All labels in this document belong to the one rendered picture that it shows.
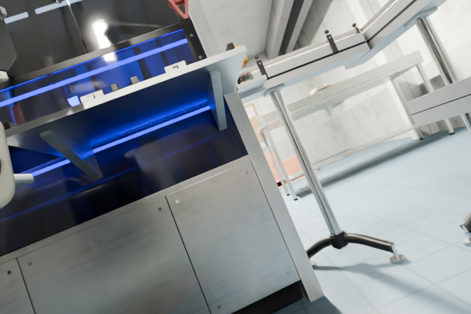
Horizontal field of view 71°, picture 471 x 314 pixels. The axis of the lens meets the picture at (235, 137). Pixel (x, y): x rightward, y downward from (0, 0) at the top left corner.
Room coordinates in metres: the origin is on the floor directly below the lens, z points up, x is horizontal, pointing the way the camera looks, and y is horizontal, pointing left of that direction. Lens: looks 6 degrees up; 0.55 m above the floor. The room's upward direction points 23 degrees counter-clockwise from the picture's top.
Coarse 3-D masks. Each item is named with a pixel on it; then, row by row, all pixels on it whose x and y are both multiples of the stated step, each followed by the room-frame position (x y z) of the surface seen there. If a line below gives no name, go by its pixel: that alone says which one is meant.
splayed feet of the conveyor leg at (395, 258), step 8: (344, 232) 1.49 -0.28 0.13; (320, 240) 1.56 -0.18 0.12; (328, 240) 1.52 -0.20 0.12; (336, 240) 1.47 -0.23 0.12; (344, 240) 1.47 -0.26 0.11; (352, 240) 1.44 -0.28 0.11; (360, 240) 1.41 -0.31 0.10; (368, 240) 1.39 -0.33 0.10; (376, 240) 1.37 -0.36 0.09; (384, 240) 1.36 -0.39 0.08; (312, 248) 1.60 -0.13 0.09; (320, 248) 1.57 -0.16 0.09; (336, 248) 1.49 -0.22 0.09; (376, 248) 1.38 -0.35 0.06; (384, 248) 1.35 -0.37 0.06; (392, 248) 1.34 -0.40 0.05; (312, 256) 1.63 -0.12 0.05; (392, 256) 1.37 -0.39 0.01; (400, 256) 1.34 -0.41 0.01; (312, 264) 1.64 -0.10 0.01
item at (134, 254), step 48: (192, 192) 1.26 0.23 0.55; (240, 192) 1.29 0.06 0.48; (48, 240) 1.18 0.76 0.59; (96, 240) 1.20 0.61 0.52; (144, 240) 1.23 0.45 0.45; (192, 240) 1.25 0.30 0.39; (240, 240) 1.28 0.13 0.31; (0, 288) 1.15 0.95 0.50; (48, 288) 1.17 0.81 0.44; (96, 288) 1.20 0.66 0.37; (144, 288) 1.22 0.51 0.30; (192, 288) 1.24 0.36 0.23; (240, 288) 1.27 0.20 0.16
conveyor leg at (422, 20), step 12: (432, 12) 1.25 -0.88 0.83; (408, 24) 1.29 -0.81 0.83; (420, 24) 1.26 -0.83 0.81; (432, 36) 1.25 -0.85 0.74; (432, 48) 1.26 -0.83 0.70; (444, 48) 1.26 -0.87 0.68; (444, 60) 1.25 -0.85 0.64; (444, 72) 1.26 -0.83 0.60; (456, 72) 1.26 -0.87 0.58; (468, 120) 1.26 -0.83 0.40
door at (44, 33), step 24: (0, 0) 1.21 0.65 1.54; (24, 0) 1.22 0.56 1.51; (48, 0) 1.23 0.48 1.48; (24, 24) 1.22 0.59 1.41; (48, 24) 1.23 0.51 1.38; (72, 24) 1.24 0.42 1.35; (24, 48) 1.21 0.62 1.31; (48, 48) 1.22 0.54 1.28; (72, 48) 1.24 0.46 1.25; (24, 72) 1.21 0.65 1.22
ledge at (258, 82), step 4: (260, 76) 1.33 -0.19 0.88; (264, 76) 1.33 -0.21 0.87; (252, 80) 1.32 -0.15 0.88; (256, 80) 1.32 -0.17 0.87; (260, 80) 1.33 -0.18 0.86; (264, 80) 1.34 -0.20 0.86; (240, 84) 1.31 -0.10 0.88; (244, 84) 1.31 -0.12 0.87; (248, 84) 1.32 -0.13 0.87; (252, 84) 1.32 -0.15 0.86; (256, 84) 1.35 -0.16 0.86; (260, 84) 1.38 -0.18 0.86; (236, 88) 1.33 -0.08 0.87; (240, 88) 1.31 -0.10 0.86; (244, 88) 1.33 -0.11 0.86; (248, 88) 1.37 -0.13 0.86; (252, 88) 1.40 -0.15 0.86; (256, 88) 1.42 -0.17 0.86; (240, 92) 1.37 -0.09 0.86; (244, 92) 1.40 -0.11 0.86
